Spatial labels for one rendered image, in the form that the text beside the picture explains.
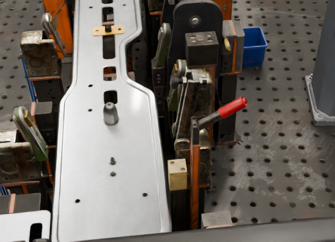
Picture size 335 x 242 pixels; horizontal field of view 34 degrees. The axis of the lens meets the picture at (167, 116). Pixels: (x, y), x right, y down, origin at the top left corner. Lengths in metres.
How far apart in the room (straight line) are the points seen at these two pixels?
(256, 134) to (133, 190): 0.61
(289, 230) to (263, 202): 1.09
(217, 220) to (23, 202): 0.47
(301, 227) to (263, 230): 0.02
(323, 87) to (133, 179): 0.72
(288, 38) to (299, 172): 0.61
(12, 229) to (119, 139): 0.29
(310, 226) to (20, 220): 0.78
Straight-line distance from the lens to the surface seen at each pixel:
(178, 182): 1.05
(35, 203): 1.12
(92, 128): 1.21
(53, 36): 1.40
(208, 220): 0.80
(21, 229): 1.07
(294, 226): 0.37
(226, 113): 1.05
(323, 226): 0.37
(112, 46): 1.49
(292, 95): 1.75
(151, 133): 1.18
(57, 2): 1.79
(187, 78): 1.00
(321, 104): 1.66
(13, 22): 2.13
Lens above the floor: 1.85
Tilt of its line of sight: 44 degrees down
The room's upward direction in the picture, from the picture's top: 2 degrees counter-clockwise
